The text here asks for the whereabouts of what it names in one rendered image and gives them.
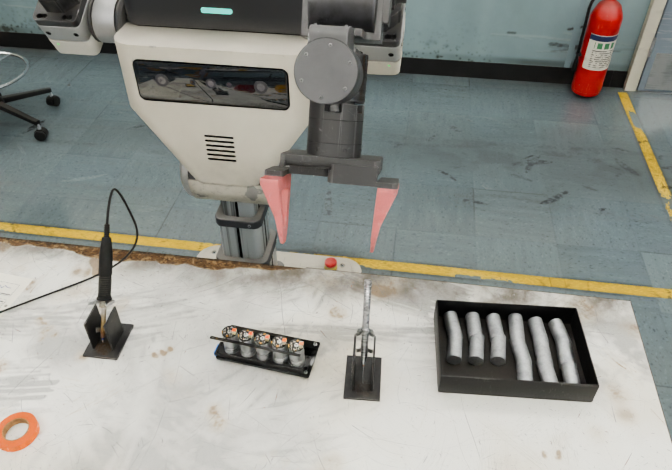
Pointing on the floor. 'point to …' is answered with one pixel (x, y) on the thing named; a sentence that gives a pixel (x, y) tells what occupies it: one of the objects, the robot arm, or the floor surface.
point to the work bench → (478, 458)
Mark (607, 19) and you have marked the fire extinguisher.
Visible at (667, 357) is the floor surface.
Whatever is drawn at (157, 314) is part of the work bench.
